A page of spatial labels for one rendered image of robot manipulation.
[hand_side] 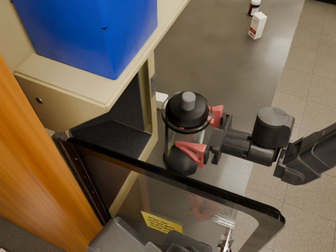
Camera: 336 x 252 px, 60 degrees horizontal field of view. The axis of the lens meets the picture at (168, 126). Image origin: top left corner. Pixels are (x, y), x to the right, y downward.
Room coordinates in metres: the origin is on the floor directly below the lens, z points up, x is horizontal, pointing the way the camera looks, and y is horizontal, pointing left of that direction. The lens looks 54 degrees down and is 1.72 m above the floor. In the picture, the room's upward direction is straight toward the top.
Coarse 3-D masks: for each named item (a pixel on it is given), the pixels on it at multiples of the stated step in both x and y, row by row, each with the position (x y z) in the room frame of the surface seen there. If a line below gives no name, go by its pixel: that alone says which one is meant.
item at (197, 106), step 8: (176, 96) 0.41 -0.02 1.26; (184, 96) 0.39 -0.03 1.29; (192, 96) 0.39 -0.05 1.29; (168, 104) 0.39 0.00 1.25; (176, 104) 0.39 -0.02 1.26; (184, 104) 0.38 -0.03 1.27; (192, 104) 0.38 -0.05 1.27; (200, 104) 0.39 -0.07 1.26; (168, 112) 0.38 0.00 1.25; (176, 112) 0.37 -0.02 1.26; (184, 112) 0.37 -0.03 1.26; (192, 112) 0.37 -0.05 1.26; (200, 112) 0.37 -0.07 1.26; (208, 112) 0.38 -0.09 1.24; (176, 120) 0.35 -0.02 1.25; (184, 120) 0.35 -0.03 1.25; (192, 120) 0.35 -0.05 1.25; (200, 120) 0.36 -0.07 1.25
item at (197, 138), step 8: (168, 96) 0.42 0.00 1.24; (200, 96) 0.43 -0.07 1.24; (208, 104) 0.40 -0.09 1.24; (168, 120) 0.36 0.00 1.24; (208, 120) 0.36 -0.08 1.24; (168, 128) 0.36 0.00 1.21; (176, 128) 0.34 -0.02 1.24; (184, 128) 0.34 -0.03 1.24; (192, 128) 0.34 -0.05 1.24; (200, 128) 0.34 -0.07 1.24; (168, 136) 0.36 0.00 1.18; (176, 136) 0.35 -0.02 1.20; (184, 136) 0.34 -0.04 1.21; (192, 136) 0.35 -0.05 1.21; (200, 136) 0.36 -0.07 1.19; (168, 144) 0.36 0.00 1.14; (168, 152) 0.36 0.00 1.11; (176, 152) 0.35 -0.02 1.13; (184, 152) 0.35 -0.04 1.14; (168, 160) 0.36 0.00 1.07; (176, 160) 0.35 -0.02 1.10; (184, 160) 0.35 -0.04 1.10; (192, 160) 0.35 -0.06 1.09; (176, 168) 0.35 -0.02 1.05; (184, 168) 0.35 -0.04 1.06
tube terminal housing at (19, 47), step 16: (0, 0) 0.25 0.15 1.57; (0, 16) 0.24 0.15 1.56; (16, 16) 0.25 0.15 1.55; (0, 32) 0.23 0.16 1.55; (16, 32) 0.25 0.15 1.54; (0, 48) 0.22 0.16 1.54; (16, 48) 0.24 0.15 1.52; (32, 48) 0.25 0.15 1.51; (16, 64) 0.23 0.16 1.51; (144, 64) 0.52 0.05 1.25; (16, 80) 0.22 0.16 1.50; (144, 80) 0.52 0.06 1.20; (144, 96) 0.51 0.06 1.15; (144, 112) 0.50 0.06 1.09; (144, 128) 0.50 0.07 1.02; (64, 160) 0.22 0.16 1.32; (144, 160) 0.43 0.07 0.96
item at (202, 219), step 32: (96, 160) 0.20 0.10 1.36; (128, 160) 0.18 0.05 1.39; (96, 192) 0.21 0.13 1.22; (128, 192) 0.19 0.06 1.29; (160, 192) 0.16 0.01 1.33; (192, 192) 0.15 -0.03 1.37; (224, 192) 0.14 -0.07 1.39; (128, 224) 0.19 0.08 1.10; (192, 224) 0.14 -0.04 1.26; (224, 224) 0.13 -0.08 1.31; (256, 224) 0.11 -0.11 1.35
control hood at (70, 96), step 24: (168, 0) 0.35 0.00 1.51; (168, 24) 0.31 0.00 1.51; (144, 48) 0.26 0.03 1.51; (24, 72) 0.22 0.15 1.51; (48, 72) 0.22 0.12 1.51; (72, 72) 0.22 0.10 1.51; (48, 96) 0.20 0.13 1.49; (72, 96) 0.19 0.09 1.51; (96, 96) 0.19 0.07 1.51; (48, 120) 0.21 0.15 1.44; (72, 120) 0.20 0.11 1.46
